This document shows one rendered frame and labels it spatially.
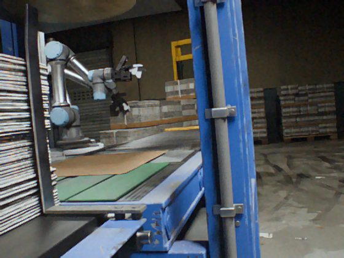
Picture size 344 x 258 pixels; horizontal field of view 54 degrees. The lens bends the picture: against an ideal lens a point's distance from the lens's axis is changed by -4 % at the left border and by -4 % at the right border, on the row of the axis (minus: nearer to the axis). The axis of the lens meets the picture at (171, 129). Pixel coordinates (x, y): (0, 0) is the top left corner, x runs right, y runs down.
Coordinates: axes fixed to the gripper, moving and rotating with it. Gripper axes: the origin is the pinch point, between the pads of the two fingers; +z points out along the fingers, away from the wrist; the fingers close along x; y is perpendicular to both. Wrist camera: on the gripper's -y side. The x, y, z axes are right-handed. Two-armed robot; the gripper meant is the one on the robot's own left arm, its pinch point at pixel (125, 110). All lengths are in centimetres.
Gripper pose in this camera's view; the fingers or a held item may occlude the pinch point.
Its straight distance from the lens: 316.6
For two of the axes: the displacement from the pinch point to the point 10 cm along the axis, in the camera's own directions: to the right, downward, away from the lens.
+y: -4.1, 5.8, -7.1
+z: 3.4, 8.2, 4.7
